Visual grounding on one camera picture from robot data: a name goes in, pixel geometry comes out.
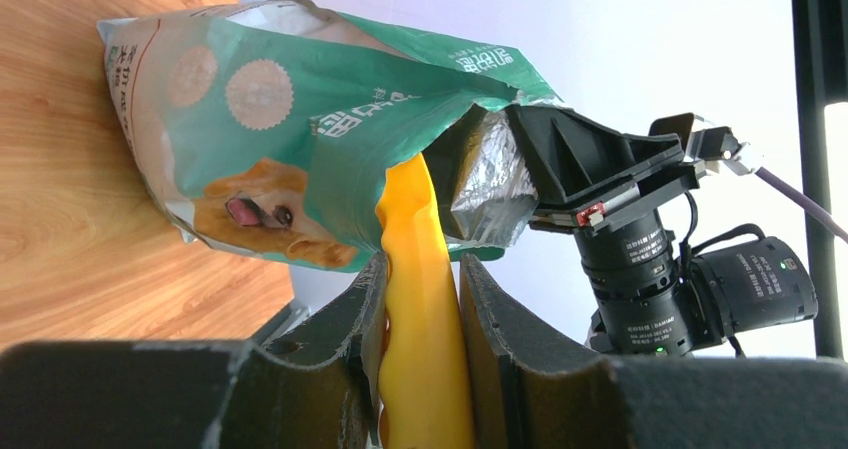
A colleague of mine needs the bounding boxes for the yellow plastic scoop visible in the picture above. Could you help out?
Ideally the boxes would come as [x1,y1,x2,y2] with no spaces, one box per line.
[376,155,475,448]

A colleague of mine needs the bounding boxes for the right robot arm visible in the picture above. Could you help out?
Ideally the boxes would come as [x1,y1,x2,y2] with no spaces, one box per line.
[506,106,819,356]

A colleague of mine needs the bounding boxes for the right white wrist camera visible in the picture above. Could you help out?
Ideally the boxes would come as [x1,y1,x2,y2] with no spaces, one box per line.
[649,112,763,176]

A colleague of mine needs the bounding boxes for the green pet food bag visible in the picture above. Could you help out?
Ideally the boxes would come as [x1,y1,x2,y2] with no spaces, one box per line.
[97,0,562,272]

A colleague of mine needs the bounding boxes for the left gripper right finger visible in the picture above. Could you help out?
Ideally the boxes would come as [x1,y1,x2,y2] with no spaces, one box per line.
[459,255,847,448]

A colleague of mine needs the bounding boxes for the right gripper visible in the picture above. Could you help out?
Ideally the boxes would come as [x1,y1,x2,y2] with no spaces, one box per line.
[506,105,703,234]

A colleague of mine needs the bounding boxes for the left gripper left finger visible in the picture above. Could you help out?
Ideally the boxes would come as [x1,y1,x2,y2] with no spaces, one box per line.
[1,254,388,448]

